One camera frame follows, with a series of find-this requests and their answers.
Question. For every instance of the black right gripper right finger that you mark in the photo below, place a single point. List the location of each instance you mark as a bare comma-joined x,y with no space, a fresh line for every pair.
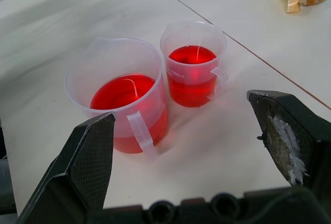
292,131

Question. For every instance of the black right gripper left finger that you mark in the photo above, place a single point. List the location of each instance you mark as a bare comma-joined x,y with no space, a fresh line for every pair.
85,162

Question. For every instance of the large beaker with red liquid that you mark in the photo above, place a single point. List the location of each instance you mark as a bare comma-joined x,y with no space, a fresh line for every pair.
121,97

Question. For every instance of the small beaker with red liquid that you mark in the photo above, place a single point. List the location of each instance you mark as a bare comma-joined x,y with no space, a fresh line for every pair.
192,68

